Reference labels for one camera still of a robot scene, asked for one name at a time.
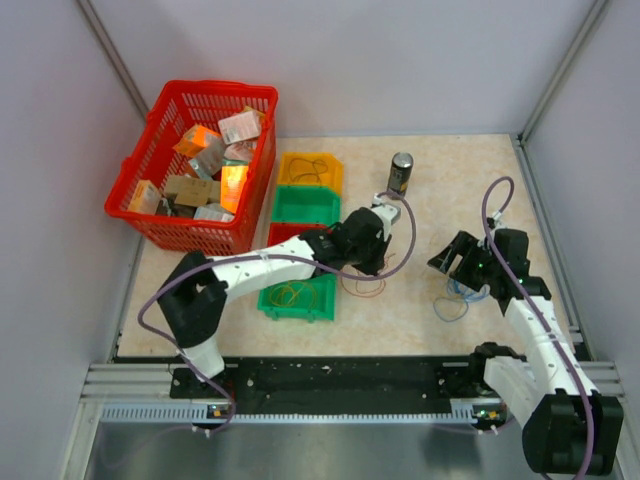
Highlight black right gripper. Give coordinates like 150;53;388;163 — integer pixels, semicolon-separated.
427;231;500;291

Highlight blue wire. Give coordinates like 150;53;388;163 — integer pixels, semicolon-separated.
432;277;489;324

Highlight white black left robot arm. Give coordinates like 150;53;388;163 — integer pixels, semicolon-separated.
158;204;400;397

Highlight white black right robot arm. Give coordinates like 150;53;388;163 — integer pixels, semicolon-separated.
427;228;624;476

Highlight green plastic bin lower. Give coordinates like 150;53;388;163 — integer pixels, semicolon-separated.
257;274;337;323

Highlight green plastic bin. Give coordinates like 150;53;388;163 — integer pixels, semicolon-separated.
257;274;337;323
271;185;341;226

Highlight green plastic bin upper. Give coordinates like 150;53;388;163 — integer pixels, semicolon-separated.
271;185;341;226

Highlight red plastic bin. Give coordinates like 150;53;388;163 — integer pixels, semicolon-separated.
267;222;326;247

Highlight dark drink can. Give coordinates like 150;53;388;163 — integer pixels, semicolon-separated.
387;152;414;197

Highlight yellow plastic bin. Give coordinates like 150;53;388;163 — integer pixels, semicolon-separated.
277;152;344;196

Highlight bright orange box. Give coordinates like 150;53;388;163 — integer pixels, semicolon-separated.
220;165;248;214

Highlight pink white box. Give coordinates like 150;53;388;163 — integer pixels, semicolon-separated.
218;110;262;145

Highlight red plastic basket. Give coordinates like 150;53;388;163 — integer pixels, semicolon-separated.
104;80;278;256

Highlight brown cardboard box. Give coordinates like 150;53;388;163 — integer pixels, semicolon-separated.
163;175;221;207

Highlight yellow box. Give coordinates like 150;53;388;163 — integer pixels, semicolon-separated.
127;180;162;215

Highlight yellow wires in bin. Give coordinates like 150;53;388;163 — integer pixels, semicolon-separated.
267;279;320;307

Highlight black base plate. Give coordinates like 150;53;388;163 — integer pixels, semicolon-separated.
169;356;506;418

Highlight grey slotted cable duct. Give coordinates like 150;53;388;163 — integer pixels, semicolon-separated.
99;402;506;425

